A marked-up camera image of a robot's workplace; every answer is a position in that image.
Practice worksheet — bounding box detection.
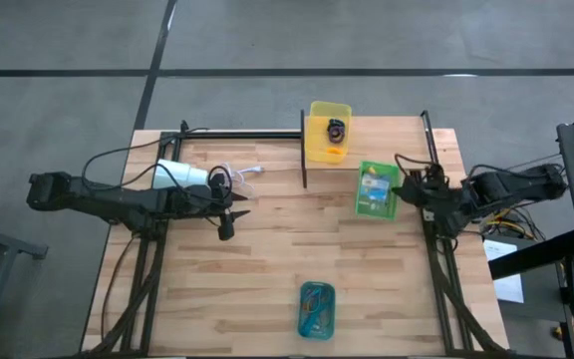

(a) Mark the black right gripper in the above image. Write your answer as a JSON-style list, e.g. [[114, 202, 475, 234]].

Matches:
[[391, 163, 461, 211]]

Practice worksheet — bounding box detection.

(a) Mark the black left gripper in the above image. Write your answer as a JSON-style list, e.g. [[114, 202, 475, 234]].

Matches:
[[178, 167, 252, 242]]

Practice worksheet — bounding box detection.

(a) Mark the green plastic bin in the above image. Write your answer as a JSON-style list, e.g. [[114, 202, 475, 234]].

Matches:
[[355, 160, 401, 221]]

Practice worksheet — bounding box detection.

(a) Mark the green yellow crayon box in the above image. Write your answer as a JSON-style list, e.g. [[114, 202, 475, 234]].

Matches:
[[359, 174, 391, 213]]

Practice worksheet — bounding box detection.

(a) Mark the yellow plastic bin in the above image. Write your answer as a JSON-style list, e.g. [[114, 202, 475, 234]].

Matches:
[[304, 101, 353, 165]]

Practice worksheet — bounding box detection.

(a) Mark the green coil wristband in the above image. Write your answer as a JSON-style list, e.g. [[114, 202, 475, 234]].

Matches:
[[306, 290, 332, 313]]

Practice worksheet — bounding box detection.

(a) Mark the teal plastic bin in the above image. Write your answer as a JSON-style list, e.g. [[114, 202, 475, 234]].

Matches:
[[297, 280, 337, 341]]

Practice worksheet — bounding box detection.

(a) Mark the wooden shelf riser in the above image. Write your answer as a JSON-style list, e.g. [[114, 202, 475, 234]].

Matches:
[[300, 109, 441, 189]]

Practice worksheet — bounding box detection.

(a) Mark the white paper sheet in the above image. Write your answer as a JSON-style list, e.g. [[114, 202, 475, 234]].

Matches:
[[483, 238, 525, 304]]

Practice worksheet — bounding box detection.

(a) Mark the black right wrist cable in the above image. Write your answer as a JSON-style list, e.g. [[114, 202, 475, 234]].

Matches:
[[394, 152, 437, 177]]

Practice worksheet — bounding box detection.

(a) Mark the white lamp cable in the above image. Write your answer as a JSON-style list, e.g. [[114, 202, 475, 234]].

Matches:
[[220, 162, 266, 195]]

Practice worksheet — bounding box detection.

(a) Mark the yellow cable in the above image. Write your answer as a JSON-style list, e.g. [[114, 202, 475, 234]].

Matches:
[[485, 208, 532, 238]]

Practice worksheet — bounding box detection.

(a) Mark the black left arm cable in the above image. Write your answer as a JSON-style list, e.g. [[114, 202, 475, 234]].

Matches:
[[81, 127, 211, 193]]

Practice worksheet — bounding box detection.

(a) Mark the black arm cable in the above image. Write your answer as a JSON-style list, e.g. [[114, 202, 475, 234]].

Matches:
[[465, 154, 567, 180], [81, 127, 211, 193]]

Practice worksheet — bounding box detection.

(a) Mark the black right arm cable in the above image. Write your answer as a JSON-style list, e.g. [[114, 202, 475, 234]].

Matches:
[[465, 154, 567, 180]]

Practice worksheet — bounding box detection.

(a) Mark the brown cable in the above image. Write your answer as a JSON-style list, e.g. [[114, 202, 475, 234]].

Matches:
[[100, 233, 139, 341]]

